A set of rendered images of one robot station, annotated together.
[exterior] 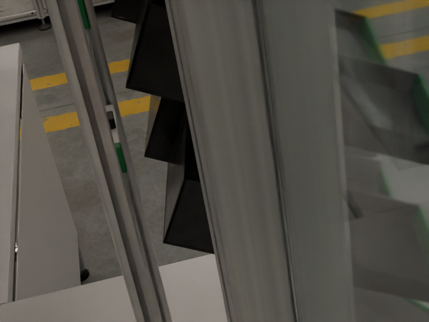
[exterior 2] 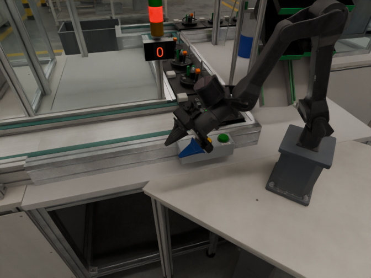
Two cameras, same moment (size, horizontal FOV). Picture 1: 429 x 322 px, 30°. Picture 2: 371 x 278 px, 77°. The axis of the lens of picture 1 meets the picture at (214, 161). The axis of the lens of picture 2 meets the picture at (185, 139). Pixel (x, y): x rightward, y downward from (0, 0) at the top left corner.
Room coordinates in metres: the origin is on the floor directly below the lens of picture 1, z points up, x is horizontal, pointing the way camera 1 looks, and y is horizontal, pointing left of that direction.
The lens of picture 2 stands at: (0.09, -1.01, 1.54)
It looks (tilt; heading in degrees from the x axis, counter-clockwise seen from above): 40 degrees down; 80
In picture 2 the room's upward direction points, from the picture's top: straight up
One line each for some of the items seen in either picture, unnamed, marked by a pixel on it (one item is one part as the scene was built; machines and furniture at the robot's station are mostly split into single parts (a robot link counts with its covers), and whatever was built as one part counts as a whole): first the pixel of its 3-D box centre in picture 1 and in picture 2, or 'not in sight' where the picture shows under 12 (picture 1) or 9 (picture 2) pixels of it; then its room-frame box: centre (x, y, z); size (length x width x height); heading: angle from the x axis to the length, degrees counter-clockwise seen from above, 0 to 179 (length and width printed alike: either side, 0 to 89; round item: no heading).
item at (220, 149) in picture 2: not in sight; (205, 148); (0.27, -0.37, 0.93); 0.21 x 0.07 x 0.06; 5
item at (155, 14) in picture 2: not in sight; (155, 13); (0.14, -0.04, 1.33); 0.05 x 0.05 x 0.05
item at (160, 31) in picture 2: not in sight; (157, 27); (0.14, -0.04, 1.28); 0.05 x 0.05 x 0.05
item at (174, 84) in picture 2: not in sight; (192, 74); (0.32, 0.11, 1.01); 0.24 x 0.24 x 0.13; 5
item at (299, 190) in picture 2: not in sight; (298, 164); (0.56, -0.53, 0.96); 0.15 x 0.15 x 0.20; 49
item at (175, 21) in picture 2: not in sight; (189, 19); (0.50, 1.21, 1.01); 0.24 x 0.24 x 0.13; 5
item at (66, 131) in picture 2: not in sight; (142, 124); (0.04, -0.15, 0.91); 0.84 x 0.28 x 0.10; 5
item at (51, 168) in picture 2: not in sight; (154, 148); (0.08, -0.32, 0.91); 0.89 x 0.06 x 0.11; 5
